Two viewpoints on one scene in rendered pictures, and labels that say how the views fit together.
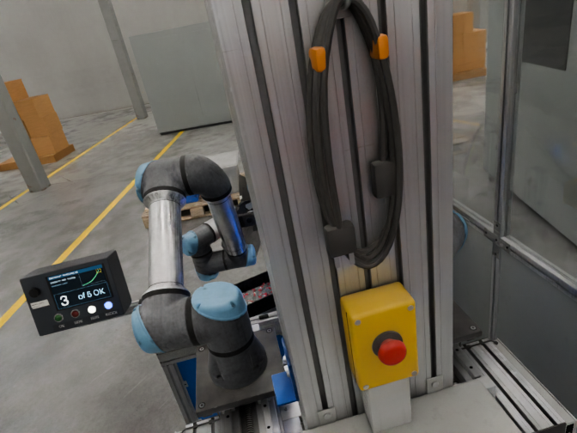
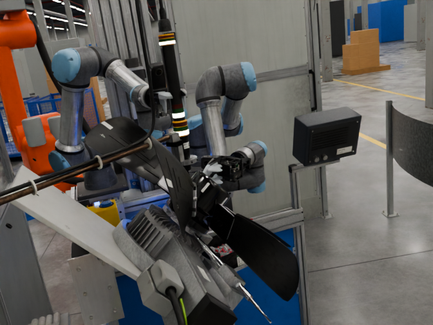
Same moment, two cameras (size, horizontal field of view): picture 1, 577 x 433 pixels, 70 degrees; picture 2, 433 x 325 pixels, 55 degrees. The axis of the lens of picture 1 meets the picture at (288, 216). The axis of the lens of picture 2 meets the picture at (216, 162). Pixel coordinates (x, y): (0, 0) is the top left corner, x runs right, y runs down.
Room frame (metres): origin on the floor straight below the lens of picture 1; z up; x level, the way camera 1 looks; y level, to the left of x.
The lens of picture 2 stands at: (2.76, -0.08, 1.62)
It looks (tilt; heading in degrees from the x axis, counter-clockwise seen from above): 17 degrees down; 170
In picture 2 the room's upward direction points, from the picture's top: 8 degrees counter-clockwise
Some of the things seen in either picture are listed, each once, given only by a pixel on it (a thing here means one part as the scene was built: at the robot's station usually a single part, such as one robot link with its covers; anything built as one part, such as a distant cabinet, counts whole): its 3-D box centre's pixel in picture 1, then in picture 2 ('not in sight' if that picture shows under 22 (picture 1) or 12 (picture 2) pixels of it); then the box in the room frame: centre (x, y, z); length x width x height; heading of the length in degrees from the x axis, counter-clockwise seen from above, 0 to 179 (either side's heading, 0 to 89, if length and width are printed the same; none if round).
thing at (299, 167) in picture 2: (113, 312); (314, 163); (1.14, 0.63, 1.04); 0.24 x 0.03 x 0.03; 96
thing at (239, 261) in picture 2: (256, 295); (232, 247); (1.36, 0.18, 0.85); 0.22 x 0.17 x 0.07; 111
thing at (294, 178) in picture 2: not in sight; (294, 186); (1.16, 0.53, 0.96); 0.03 x 0.03 x 0.20; 6
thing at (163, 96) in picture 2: not in sight; (165, 102); (1.56, 0.01, 1.46); 0.09 x 0.03 x 0.06; 8
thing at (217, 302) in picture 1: (220, 314); (200, 128); (0.80, 0.21, 1.20); 0.13 x 0.12 x 0.14; 89
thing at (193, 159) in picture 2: not in sight; (181, 147); (1.58, 0.03, 1.32); 0.09 x 0.07 x 0.10; 131
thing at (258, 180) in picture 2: (209, 263); (250, 178); (1.28, 0.31, 1.08); 0.11 x 0.08 x 0.11; 89
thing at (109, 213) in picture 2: not in sight; (96, 220); (1.25, -0.29, 1.02); 0.16 x 0.10 x 0.11; 96
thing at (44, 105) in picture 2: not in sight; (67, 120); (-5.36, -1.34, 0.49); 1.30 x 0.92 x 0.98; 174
